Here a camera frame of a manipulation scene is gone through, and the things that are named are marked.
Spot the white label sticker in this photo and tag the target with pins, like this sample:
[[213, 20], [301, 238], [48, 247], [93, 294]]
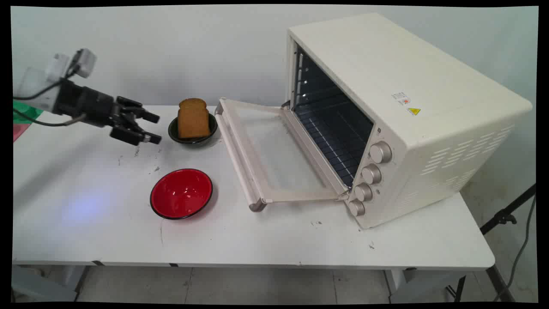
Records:
[[401, 98]]

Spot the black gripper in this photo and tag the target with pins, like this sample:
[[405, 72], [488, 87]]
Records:
[[88, 105]]

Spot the black metal table leg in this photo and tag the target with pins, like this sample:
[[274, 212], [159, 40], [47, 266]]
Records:
[[499, 283]]

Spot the cream glass oven door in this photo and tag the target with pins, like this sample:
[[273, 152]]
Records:
[[266, 150]]

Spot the dark green bowl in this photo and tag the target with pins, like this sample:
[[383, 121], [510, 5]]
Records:
[[193, 139]]

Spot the brown bread slice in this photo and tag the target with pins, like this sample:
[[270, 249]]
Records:
[[193, 120]]

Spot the cream toaster oven body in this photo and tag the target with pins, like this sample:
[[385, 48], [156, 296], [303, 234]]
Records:
[[429, 107]]

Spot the black tripod stand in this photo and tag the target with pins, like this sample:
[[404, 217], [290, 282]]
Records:
[[502, 216]]

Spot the white table support panel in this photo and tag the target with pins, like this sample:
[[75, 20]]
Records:
[[420, 285]]

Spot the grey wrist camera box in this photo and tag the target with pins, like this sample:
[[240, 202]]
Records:
[[85, 62]]

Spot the large silver oven knob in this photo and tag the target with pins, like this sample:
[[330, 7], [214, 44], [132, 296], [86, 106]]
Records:
[[381, 152]]

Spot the yellow warning sticker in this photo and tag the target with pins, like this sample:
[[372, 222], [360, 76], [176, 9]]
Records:
[[414, 111]]

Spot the green cloth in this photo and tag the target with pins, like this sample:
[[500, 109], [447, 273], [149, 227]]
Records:
[[25, 112]]

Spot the small silver oven knob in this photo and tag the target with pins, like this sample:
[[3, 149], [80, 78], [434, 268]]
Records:
[[356, 208]]

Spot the red mat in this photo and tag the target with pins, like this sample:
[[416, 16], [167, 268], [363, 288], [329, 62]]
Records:
[[18, 131]]

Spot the red bowl with black rim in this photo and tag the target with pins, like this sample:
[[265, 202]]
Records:
[[181, 194]]

